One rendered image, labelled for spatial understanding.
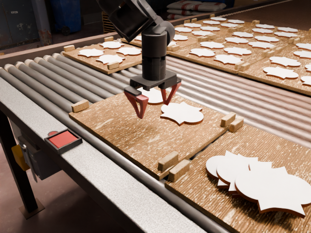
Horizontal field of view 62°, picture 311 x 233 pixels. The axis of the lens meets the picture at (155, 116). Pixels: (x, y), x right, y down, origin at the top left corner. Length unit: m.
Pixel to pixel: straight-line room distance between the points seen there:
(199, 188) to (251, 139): 0.25
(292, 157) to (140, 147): 0.38
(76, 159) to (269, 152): 0.50
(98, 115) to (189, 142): 0.31
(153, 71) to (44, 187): 1.57
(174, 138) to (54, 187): 1.40
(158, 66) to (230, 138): 0.30
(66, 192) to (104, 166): 1.29
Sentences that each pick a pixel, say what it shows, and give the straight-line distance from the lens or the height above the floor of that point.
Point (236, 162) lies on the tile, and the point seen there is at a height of 0.97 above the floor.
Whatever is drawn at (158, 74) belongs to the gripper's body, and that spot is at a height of 1.13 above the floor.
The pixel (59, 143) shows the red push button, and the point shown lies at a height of 0.93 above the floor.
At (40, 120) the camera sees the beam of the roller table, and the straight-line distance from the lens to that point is 0.92.
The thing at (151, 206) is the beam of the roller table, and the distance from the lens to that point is 0.58.
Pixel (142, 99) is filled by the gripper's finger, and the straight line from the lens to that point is 0.59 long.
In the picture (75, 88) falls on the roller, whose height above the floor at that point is 0.91.
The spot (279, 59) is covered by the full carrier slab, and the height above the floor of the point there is 0.95.
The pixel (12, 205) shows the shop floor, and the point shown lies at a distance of 2.01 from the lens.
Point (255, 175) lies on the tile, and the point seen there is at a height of 0.98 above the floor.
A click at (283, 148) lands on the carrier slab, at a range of 0.76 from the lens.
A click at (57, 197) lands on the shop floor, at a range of 1.94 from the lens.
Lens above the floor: 1.36
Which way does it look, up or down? 31 degrees down
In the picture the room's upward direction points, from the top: straight up
